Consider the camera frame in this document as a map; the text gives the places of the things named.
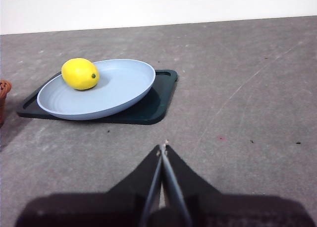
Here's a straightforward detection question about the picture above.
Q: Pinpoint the blue round plate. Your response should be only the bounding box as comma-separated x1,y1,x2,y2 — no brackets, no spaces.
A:
37,59,156,120

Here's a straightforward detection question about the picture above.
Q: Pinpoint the yellow lemon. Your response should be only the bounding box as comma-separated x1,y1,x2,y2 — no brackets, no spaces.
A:
61,58,100,91

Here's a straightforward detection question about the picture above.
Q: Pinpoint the brown wicker basket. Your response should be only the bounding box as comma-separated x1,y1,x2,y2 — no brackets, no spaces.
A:
0,79,12,128

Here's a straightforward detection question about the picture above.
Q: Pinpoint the black flat tray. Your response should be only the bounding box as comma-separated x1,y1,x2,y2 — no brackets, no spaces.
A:
16,69,178,125

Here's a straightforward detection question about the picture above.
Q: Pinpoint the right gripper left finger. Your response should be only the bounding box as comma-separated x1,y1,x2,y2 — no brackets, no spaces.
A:
14,144,163,227

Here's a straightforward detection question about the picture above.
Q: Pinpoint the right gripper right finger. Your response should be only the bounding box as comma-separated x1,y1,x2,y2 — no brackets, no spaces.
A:
164,144,314,227

